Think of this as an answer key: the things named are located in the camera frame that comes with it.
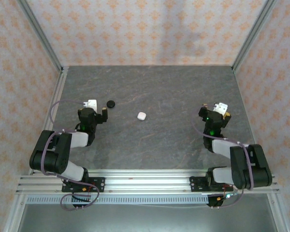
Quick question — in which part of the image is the small lit circuit board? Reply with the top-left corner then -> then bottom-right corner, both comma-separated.
216,192 -> 236,202

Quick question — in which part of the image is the grey metal panel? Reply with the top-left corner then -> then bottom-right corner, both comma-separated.
16,204 -> 278,232

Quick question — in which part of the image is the aluminium side rail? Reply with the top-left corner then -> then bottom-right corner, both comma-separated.
232,69 -> 290,232
4,67 -> 70,232

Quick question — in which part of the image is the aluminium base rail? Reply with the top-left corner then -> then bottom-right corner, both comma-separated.
15,169 -> 280,194

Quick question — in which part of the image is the aluminium frame post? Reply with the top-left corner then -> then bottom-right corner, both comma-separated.
15,0 -> 65,73
232,0 -> 280,73

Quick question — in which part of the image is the slotted grey cable duct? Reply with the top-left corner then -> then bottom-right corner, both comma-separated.
26,195 -> 210,205

